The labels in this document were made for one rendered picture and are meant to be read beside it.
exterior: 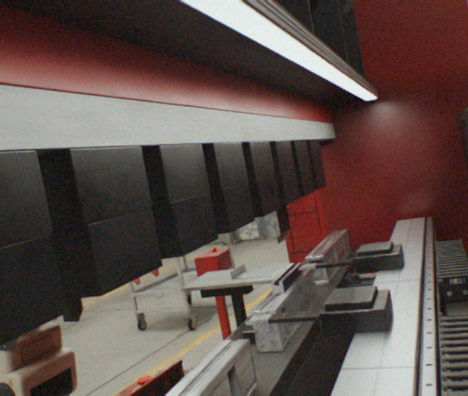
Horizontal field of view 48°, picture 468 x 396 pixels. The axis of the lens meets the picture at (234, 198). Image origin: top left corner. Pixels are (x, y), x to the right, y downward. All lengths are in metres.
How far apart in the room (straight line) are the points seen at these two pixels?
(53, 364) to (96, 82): 1.30
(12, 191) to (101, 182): 0.14
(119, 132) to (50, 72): 0.13
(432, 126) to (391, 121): 0.16
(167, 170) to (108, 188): 0.15
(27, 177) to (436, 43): 1.85
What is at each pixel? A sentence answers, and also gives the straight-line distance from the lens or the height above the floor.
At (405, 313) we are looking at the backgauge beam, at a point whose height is 0.98.
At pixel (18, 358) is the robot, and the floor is 0.84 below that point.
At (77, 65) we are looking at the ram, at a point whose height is 1.43.
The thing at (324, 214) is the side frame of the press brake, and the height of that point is 1.03.
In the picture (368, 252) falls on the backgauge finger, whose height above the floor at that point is 1.03.
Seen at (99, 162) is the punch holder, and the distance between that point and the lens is 0.63.
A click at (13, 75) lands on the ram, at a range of 0.56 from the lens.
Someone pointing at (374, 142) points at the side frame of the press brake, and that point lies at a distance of 2.18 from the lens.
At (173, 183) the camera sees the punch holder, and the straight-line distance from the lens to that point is 0.77.
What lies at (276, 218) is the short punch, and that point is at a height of 1.15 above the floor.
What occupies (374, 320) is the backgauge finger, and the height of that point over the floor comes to 1.01.
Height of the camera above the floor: 1.28
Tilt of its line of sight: 3 degrees down
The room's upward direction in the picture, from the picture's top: 10 degrees counter-clockwise
